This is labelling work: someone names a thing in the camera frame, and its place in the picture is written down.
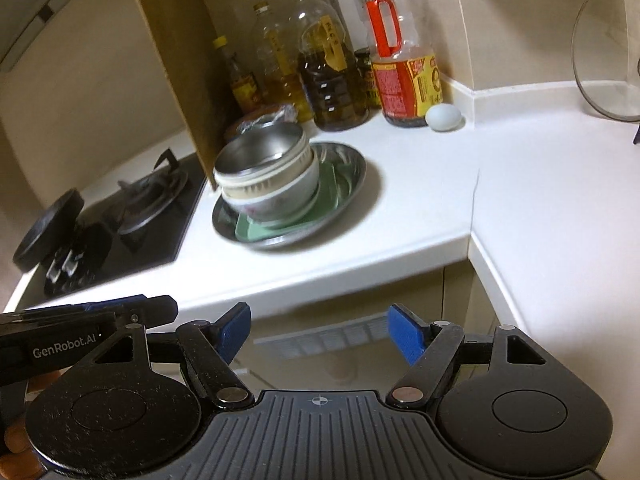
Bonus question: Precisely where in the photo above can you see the dark sauce jar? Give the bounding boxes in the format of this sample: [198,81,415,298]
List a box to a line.
[354,47,383,109]

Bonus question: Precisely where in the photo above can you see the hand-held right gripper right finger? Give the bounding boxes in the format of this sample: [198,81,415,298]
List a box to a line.
[387,303,549,409]

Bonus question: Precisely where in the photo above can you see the beige kitchen cabinet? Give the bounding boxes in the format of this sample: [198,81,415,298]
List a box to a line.
[170,260,501,396]

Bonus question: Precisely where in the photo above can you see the black gas stove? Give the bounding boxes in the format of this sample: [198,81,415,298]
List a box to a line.
[20,147,211,311]

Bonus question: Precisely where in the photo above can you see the plastic wrapped bowl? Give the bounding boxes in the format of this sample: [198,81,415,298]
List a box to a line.
[223,104,299,143]

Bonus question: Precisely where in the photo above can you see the person's left hand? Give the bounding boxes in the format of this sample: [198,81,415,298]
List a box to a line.
[2,369,62,467]

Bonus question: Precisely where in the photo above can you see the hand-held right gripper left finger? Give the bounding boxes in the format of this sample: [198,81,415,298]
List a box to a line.
[89,302,253,409]

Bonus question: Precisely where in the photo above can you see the pale egg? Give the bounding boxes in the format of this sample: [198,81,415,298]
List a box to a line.
[425,103,462,131]

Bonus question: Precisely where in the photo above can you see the green square plate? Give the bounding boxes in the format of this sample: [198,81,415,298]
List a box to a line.
[235,159,353,243]

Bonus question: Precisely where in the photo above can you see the small dark sauce bottle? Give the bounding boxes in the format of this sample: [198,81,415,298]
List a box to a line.
[212,35,263,116]

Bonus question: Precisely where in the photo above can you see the brown cardboard panel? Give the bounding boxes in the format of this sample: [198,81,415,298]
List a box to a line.
[122,0,236,193]

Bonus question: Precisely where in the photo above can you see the white floral bowl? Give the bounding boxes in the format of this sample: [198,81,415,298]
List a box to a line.
[222,152,321,223]

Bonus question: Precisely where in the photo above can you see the black disc-shaped object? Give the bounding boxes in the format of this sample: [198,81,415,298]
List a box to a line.
[12,187,114,297]

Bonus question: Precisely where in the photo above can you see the range hood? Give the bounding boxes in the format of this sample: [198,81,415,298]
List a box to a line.
[0,0,126,73]

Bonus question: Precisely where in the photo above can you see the large steel basin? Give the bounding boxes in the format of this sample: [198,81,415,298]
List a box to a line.
[211,141,368,251]

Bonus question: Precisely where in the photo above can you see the glass pot lid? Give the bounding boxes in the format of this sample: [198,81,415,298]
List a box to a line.
[571,0,640,145]

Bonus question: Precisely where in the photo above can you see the small steel bowl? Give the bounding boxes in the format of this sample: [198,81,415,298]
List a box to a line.
[214,122,306,181]

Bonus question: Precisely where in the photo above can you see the yellow cooking oil bottle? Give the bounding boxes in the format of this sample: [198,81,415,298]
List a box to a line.
[250,2,304,122]

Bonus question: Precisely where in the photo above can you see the clear bottle with red handle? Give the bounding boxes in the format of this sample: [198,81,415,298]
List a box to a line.
[359,0,445,127]

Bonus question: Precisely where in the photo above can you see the large dark oil bottle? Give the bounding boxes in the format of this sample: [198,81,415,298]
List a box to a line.
[297,0,371,132]

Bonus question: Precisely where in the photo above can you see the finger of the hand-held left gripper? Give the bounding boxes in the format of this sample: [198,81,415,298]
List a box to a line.
[115,295,180,334]
[75,297,146,314]

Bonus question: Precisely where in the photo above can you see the metal vent grille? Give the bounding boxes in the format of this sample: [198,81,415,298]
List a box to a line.
[252,312,396,361]

